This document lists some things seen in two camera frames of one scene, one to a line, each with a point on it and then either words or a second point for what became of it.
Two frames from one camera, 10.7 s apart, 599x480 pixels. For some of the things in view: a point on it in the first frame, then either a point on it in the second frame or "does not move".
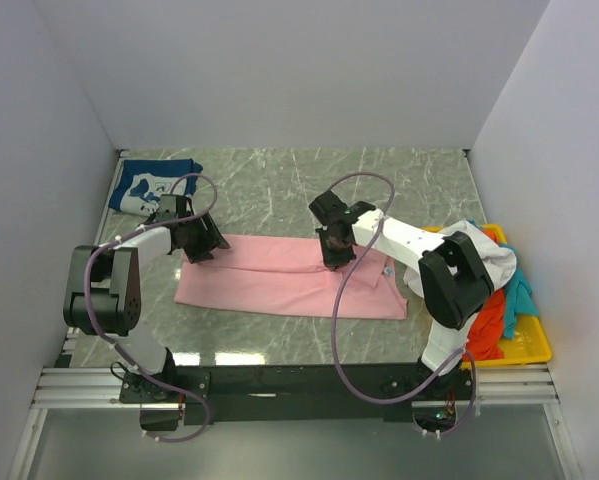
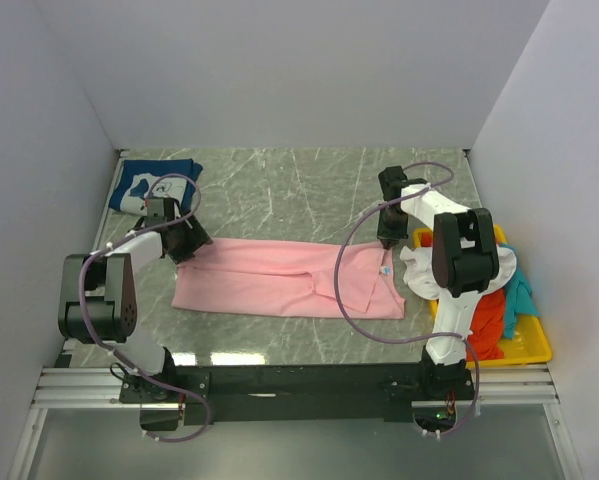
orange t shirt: [485, 337] does not move
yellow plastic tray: [527, 343] does not move
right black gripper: [333, 261] -> [390, 238]
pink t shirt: [284, 275] does not move
